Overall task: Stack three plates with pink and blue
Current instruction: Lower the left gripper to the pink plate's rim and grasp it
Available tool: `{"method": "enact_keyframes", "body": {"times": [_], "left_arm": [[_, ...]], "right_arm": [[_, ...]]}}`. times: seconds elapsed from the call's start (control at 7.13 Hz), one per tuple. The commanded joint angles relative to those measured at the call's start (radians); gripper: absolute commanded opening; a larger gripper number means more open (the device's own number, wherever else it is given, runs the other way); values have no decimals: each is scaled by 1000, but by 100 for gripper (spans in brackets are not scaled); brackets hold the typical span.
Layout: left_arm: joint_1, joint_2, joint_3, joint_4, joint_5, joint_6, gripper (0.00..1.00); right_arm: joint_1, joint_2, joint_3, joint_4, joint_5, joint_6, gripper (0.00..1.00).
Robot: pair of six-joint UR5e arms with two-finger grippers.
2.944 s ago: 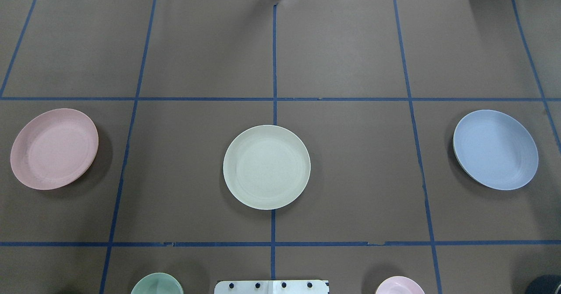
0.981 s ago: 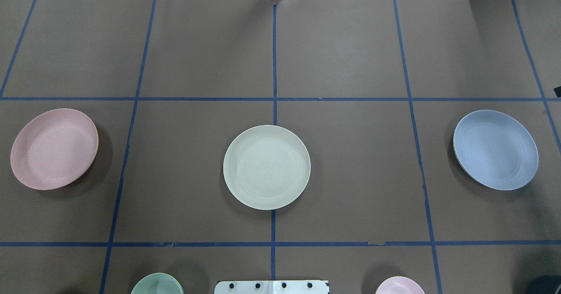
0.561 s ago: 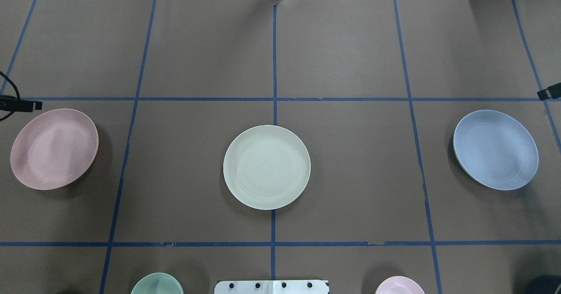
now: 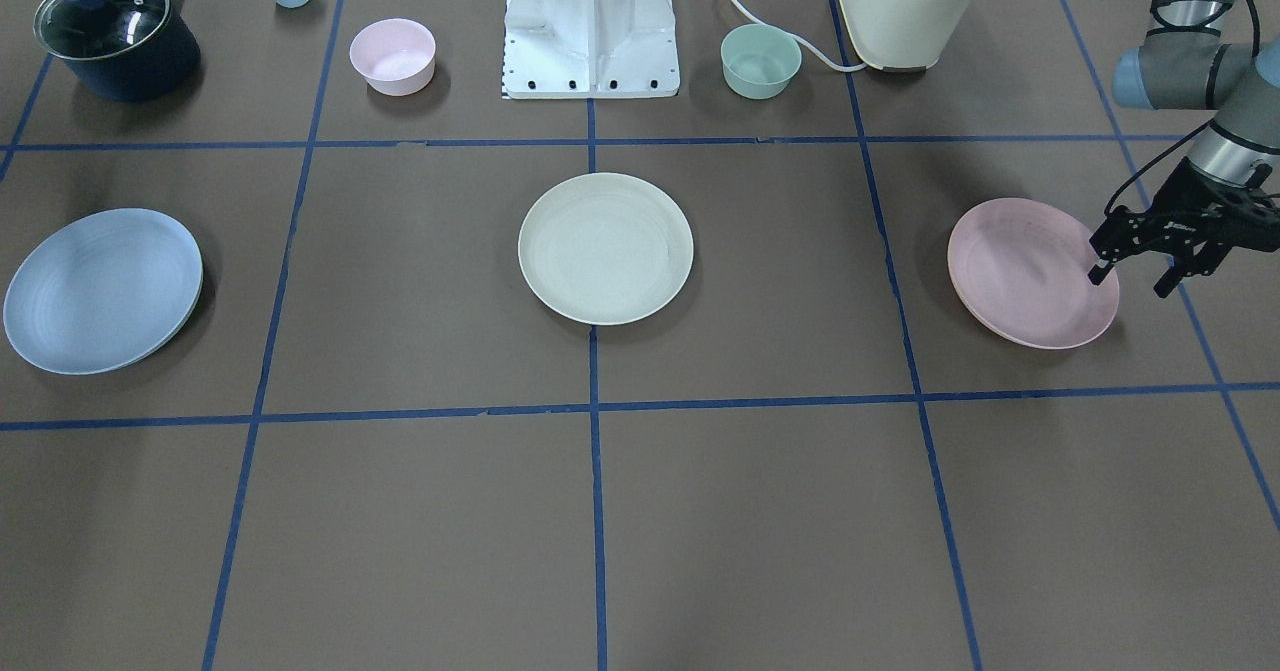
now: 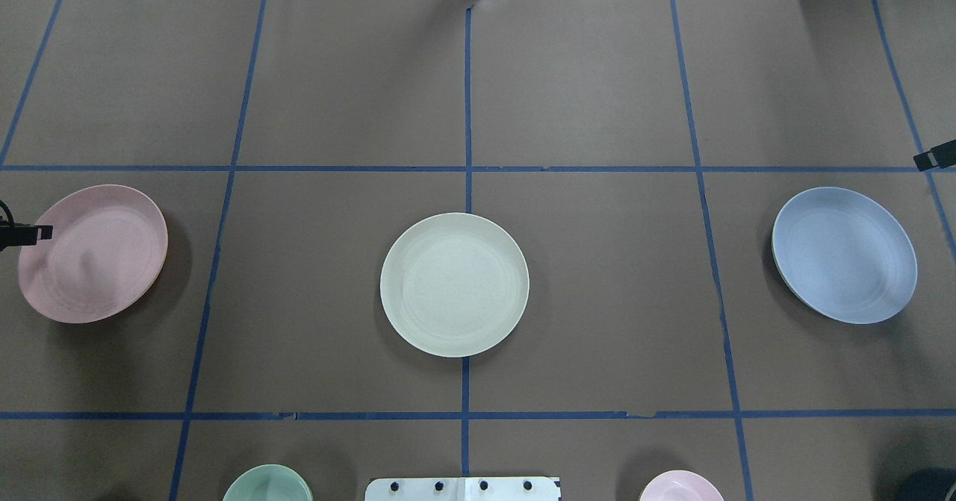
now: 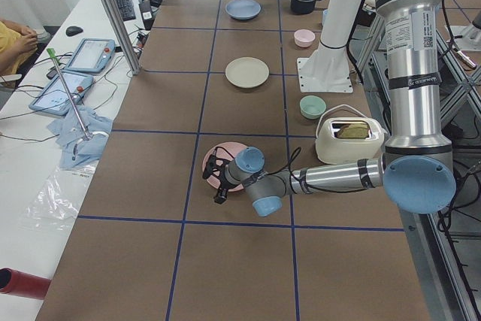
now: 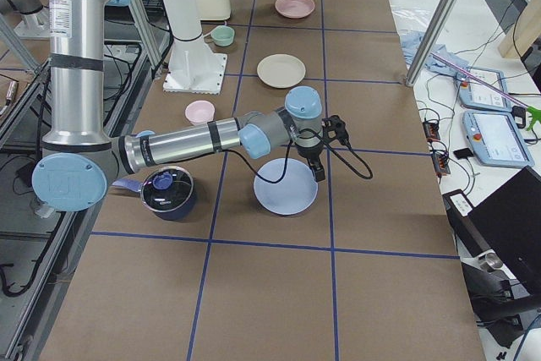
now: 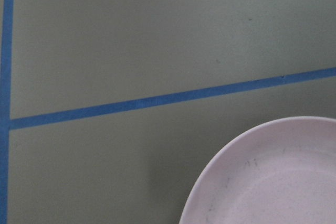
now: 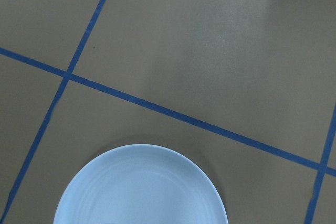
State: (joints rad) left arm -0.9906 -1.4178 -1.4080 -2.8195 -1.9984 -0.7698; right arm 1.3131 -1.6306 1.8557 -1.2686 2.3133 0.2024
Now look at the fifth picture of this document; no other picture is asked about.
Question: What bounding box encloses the pink plate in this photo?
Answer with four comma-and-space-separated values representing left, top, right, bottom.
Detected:
17, 184, 170, 324

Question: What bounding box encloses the blue plate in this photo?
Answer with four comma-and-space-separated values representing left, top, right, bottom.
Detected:
771, 187, 919, 325

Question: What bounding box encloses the dark blue pot with lid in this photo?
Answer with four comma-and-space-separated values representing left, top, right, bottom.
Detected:
893, 467, 955, 500

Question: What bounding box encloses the green bowl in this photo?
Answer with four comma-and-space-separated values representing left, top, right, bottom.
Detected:
222, 464, 314, 500

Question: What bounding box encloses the pink bowl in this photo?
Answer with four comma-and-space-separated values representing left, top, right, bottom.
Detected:
638, 470, 724, 501

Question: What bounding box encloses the cream white plate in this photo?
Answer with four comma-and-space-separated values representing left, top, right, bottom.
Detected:
379, 212, 530, 358

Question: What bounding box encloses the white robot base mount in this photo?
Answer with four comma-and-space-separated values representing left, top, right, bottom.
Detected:
363, 476, 562, 500

